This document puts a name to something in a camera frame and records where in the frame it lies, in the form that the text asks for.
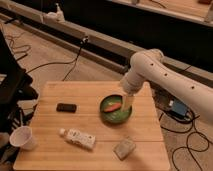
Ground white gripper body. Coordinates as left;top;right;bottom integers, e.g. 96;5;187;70
119;74;144;95

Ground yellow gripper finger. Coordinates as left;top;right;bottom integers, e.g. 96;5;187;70
121;94;134;111

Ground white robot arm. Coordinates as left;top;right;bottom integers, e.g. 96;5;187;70
120;49;213;125

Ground green bowl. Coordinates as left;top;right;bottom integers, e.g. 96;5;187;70
99;94;132;124

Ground white plastic bottle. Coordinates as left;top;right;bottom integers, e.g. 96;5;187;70
59;128;96;150

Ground black phone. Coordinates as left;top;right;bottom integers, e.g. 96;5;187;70
56;103;77;113

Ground black cable on carpet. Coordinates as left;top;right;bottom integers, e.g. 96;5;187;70
25;37;90;82

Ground white object on rail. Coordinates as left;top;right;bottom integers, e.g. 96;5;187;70
45;3;65;22

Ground black chair frame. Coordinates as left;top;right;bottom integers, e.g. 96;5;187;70
0;31;38;133

